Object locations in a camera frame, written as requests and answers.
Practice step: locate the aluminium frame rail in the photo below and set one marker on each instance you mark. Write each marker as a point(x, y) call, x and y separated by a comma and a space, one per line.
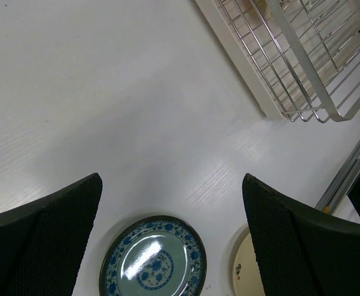
point(341, 183)

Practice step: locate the beige plate with flower motifs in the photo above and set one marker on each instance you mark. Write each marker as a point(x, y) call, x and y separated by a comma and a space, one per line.
point(245, 277)

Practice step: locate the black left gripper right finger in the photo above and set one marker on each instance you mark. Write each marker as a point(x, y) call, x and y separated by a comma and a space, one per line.
point(300, 250)

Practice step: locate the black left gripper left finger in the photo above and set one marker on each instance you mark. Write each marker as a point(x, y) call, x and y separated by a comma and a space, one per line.
point(42, 243)

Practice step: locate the wire dish rack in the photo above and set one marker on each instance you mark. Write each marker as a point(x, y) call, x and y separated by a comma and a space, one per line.
point(300, 59)

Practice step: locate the blue floral plate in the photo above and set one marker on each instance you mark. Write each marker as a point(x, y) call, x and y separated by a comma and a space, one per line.
point(157, 255)

